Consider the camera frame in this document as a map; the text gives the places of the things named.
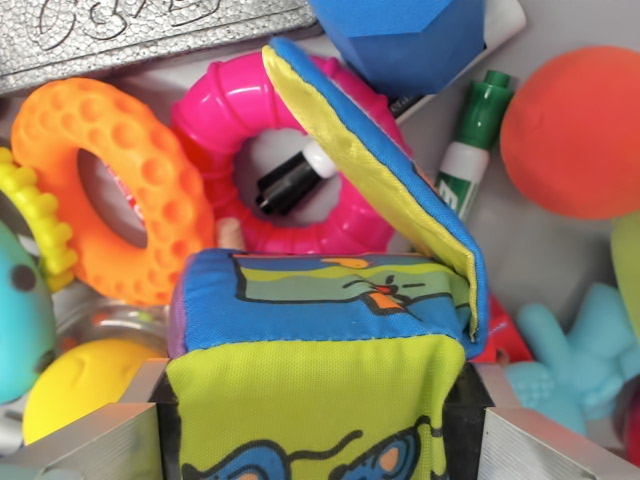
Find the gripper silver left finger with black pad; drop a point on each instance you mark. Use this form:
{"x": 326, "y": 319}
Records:
{"x": 90, "y": 445}

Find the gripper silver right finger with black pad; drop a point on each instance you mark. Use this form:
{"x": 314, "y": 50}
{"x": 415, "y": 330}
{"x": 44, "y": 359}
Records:
{"x": 540, "y": 445}

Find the fabric cube with blue fish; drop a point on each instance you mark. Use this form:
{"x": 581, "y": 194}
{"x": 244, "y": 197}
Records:
{"x": 310, "y": 390}

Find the yellow foam ball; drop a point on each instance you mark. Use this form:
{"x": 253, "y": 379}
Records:
{"x": 85, "y": 380}

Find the light blue rubber figure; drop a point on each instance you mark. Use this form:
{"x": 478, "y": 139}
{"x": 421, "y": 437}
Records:
{"x": 585, "y": 350}

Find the red die block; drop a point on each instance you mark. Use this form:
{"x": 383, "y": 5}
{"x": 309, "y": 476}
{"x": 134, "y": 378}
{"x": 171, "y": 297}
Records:
{"x": 500, "y": 340}

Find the clear plastic jar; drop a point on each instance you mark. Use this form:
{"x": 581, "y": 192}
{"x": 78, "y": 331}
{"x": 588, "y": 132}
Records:
{"x": 110, "y": 325}

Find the lime green foam block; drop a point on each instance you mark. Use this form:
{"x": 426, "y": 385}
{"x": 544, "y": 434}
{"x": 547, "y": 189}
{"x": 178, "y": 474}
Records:
{"x": 627, "y": 265}

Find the beige wooden peg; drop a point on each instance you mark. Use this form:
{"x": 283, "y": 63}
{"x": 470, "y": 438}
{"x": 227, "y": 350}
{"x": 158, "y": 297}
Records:
{"x": 229, "y": 235}

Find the red white labelled item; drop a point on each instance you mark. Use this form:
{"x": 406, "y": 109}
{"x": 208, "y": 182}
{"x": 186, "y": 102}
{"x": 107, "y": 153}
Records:
{"x": 127, "y": 195}

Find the green dry erase marker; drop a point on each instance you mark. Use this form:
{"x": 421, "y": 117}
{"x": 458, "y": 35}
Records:
{"x": 475, "y": 135}

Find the orange-red foam ball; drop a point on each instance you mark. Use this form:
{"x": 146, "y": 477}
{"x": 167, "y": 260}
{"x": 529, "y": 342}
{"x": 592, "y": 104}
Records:
{"x": 575, "y": 130}

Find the black marker white end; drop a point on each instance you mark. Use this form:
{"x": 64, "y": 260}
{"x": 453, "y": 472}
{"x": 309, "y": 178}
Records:
{"x": 290, "y": 180}

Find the silver embossed foam block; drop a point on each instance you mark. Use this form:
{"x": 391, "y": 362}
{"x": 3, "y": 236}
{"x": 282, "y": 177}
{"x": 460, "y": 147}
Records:
{"x": 140, "y": 45}

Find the white marker pen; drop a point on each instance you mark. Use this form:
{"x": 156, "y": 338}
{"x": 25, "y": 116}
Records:
{"x": 500, "y": 30}

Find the blue foam polyhedron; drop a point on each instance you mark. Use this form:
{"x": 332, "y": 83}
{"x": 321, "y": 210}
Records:
{"x": 400, "y": 45}

